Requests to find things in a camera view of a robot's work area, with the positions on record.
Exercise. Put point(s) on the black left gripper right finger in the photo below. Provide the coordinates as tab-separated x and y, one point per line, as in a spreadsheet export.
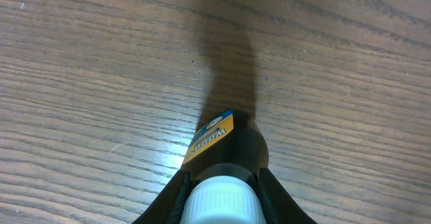
277	205

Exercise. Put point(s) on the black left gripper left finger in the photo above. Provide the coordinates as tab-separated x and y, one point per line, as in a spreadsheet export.
168	206

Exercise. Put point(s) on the dark syrup bottle white cap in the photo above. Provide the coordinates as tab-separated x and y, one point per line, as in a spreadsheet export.
224	160

